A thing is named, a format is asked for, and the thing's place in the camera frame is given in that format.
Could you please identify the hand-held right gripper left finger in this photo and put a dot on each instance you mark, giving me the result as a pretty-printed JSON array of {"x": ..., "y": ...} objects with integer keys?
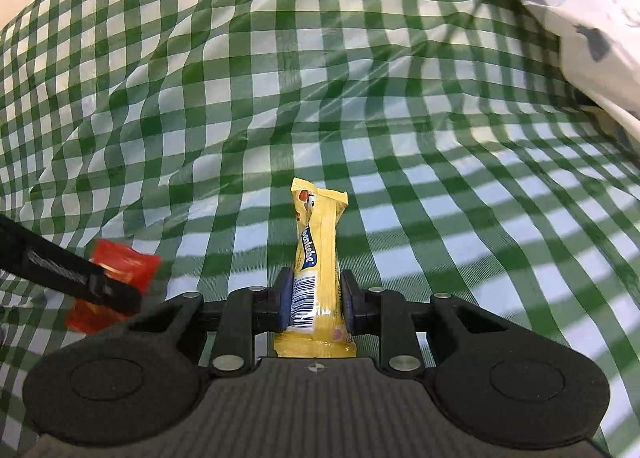
[{"x": 282, "y": 298}]

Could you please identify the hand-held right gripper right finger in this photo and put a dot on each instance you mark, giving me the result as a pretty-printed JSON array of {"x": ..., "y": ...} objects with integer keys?
[{"x": 350, "y": 303}]

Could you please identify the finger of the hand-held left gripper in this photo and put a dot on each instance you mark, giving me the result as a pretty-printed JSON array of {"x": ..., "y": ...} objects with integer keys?
[{"x": 55, "y": 268}]

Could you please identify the yellow snack bar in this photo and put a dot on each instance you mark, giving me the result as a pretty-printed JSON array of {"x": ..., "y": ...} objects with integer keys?
[{"x": 317, "y": 238}]

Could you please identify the red snack packet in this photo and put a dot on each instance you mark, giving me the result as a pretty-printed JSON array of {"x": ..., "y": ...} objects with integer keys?
[{"x": 127, "y": 265}]

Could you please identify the green checked blanket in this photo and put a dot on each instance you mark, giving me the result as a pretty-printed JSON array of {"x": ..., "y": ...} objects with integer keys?
[{"x": 300, "y": 87}]

